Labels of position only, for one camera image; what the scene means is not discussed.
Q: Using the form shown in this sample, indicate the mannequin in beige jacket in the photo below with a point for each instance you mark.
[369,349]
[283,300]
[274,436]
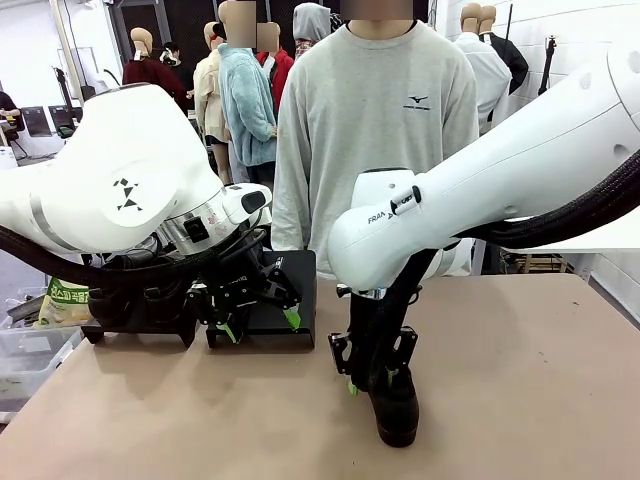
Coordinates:
[210,100]

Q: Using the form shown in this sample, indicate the mannequin in maroon sweater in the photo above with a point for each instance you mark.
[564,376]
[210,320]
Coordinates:
[150,75]

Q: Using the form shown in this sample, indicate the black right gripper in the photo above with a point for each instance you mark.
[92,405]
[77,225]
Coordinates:
[357,320]

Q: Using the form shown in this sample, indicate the black tripod stand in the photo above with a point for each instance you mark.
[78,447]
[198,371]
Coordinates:
[547,70]

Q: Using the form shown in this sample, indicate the figure in grey hoodie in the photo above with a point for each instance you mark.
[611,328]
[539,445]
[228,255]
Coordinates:
[310,30]

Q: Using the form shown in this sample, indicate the mannequin in red jacket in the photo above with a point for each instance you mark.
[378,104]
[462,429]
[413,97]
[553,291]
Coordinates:
[280,75]

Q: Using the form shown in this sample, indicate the background person with headset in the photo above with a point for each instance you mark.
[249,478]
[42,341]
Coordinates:
[172,55]

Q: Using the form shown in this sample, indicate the seated background person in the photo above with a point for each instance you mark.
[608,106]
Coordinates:
[9,115]

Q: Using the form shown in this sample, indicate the small black leather shoe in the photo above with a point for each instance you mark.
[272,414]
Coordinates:
[397,410]

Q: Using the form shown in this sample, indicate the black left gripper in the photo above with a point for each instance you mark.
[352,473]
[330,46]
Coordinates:
[235,280]

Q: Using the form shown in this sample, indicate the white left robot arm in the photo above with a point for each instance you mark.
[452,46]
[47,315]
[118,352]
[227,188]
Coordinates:
[125,165]

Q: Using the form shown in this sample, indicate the mannequin in black garment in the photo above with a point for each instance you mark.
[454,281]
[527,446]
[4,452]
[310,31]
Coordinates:
[515,60]

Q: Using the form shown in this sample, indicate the person's right forearm grey sleeve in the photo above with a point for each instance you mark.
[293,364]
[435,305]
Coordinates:
[292,210]

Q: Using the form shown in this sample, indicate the clear plastic storage bin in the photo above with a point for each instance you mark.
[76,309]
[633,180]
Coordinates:
[30,360]

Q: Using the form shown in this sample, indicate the mannequin in white shirt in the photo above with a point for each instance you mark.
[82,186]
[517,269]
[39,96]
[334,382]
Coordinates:
[492,85]

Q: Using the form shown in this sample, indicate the green white snack bag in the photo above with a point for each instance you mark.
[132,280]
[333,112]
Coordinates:
[62,305]

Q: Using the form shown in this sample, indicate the black shoe stand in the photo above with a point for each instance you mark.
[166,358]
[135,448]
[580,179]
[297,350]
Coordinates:
[135,334]
[295,295]

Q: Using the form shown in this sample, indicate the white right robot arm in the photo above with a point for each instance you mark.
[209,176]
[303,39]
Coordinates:
[500,165]

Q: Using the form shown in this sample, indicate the person in grey sweatshirt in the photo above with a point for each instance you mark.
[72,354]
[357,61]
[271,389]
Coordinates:
[370,110]

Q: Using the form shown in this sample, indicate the white side table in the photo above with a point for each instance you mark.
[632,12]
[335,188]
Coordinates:
[575,242]

